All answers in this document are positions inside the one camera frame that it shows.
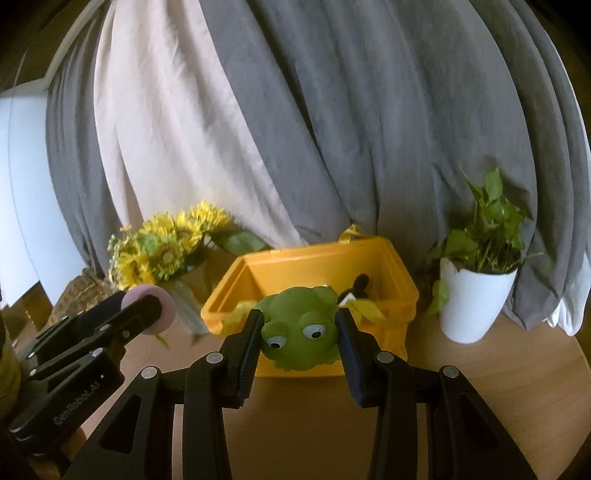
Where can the beige curtain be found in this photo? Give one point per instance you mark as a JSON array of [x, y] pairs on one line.
[[161, 138]]

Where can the green frog toy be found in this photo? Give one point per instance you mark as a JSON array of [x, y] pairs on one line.
[[295, 337]]

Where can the white cloth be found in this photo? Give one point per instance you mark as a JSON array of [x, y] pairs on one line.
[[565, 318]]

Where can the brown patterned cloth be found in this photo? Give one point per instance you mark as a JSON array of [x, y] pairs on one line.
[[83, 288]]

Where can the pink round soft toy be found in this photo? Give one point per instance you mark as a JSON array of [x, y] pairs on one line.
[[164, 314]]

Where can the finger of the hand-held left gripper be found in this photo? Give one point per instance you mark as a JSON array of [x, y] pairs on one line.
[[134, 314], [99, 307]]

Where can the grey curtain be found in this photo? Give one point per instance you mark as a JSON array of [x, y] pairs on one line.
[[369, 115], [78, 161]]

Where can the sunflower bouquet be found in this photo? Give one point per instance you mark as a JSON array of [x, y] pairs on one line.
[[161, 249]]

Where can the orange storage box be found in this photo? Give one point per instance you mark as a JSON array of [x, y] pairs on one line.
[[314, 256]]

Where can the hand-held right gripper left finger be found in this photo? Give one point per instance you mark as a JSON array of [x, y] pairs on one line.
[[247, 360]]

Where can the green plant in white pot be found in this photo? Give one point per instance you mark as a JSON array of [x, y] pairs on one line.
[[471, 304]]

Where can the black plush toy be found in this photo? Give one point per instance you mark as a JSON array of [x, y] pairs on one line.
[[360, 282]]

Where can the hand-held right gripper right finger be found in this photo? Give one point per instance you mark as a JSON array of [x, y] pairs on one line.
[[351, 364]]

